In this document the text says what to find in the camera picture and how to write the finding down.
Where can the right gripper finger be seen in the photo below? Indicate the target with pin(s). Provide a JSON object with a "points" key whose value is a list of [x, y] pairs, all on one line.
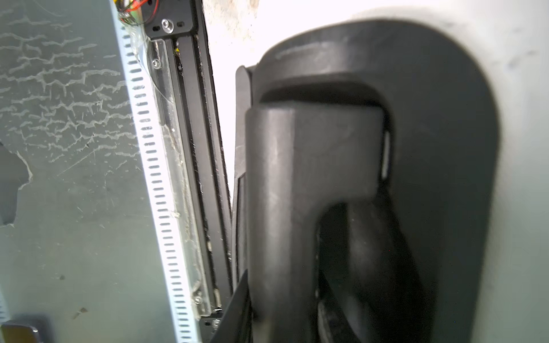
{"points": [[235, 324]]}

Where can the white slotted cable duct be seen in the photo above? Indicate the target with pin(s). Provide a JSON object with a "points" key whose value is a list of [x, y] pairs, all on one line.
{"points": [[146, 118]]}

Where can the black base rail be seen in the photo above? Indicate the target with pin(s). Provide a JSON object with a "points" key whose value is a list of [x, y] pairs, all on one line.
{"points": [[182, 72]]}

